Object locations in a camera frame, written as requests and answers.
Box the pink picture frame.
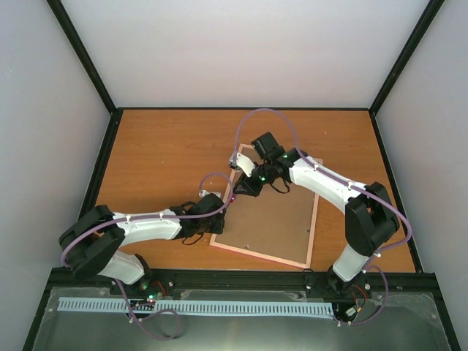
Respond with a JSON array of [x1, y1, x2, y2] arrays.
[[209, 143, 323, 270]]

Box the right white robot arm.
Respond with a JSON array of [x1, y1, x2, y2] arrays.
[[229, 132, 400, 294]]

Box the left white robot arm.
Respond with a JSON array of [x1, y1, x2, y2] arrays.
[[58, 192, 227, 295]]

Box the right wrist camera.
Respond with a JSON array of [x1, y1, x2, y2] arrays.
[[228, 151, 256, 178]]

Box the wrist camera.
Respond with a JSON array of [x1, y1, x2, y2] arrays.
[[228, 151, 256, 178], [199, 189, 222, 198]]

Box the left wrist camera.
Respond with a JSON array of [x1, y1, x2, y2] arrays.
[[199, 189, 222, 198]]

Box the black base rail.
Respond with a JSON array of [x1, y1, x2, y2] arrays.
[[50, 267, 438, 293]]

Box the light blue cable duct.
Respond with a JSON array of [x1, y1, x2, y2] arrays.
[[56, 297, 333, 319]]

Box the black enclosure frame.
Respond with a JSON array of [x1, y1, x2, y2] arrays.
[[23, 1, 460, 350]]

